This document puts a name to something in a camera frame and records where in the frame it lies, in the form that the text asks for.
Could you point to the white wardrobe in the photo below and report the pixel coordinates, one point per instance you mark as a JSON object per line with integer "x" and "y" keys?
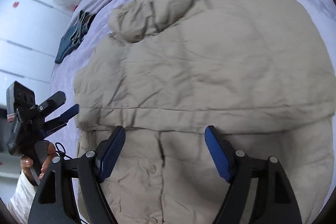
{"x": 30, "y": 35}

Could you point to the white sleeve forearm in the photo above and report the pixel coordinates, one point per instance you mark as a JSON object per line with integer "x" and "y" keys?
{"x": 20, "y": 203}

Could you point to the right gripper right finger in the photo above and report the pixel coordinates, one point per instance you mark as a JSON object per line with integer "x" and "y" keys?
{"x": 275, "y": 201}

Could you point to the beige puffer jacket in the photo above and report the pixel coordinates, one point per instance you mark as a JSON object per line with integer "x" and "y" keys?
{"x": 204, "y": 87}

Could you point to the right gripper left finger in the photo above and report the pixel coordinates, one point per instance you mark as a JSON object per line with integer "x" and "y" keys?
{"x": 55, "y": 202}

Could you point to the folded blue jeans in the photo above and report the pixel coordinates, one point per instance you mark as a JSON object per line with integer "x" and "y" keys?
{"x": 74, "y": 36}

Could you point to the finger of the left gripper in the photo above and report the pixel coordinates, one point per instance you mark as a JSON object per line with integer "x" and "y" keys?
{"x": 52, "y": 126}
{"x": 51, "y": 104}

